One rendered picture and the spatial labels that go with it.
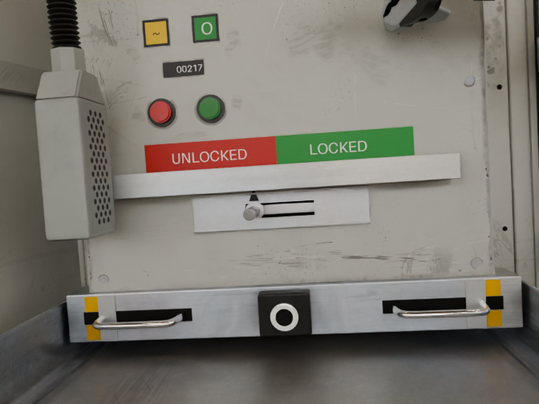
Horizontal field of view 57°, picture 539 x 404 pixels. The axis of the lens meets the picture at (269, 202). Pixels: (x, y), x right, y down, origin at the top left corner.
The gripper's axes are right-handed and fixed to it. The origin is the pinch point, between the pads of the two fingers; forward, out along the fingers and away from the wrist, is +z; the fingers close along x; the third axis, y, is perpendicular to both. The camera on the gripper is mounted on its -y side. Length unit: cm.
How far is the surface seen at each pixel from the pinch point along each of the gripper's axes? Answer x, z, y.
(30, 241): -16, 32, -46
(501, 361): -38.2, 2.8, 7.7
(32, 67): 9, 26, -44
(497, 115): -4.9, 18.3, 25.2
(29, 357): -32, 13, -41
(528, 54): 3.4, 14.8, 30.0
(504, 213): -19.8, 22.2, 25.6
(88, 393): -36, 9, -35
